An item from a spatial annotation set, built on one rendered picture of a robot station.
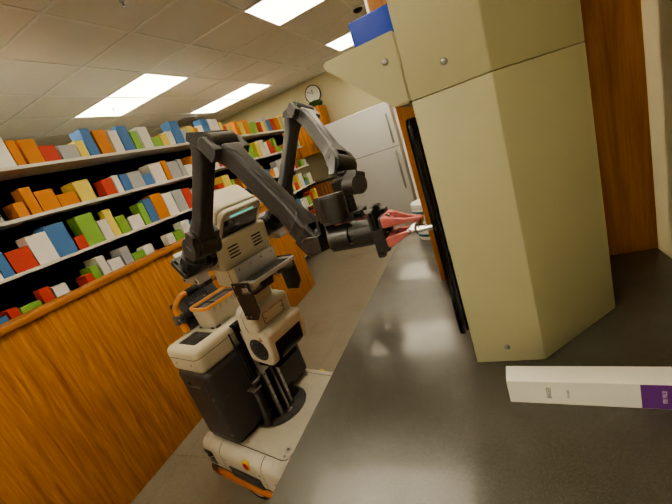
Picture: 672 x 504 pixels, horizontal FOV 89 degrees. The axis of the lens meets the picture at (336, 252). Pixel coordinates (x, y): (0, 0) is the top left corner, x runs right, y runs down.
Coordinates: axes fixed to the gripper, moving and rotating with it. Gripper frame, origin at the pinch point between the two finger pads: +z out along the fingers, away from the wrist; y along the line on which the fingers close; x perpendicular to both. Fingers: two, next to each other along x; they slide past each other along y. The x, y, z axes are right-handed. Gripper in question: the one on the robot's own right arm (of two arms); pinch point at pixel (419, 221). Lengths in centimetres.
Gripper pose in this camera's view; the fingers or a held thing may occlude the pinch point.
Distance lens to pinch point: 69.8
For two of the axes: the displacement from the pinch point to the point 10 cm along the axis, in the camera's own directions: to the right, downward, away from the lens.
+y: -3.1, -9.1, -2.8
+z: 8.8, -1.6, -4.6
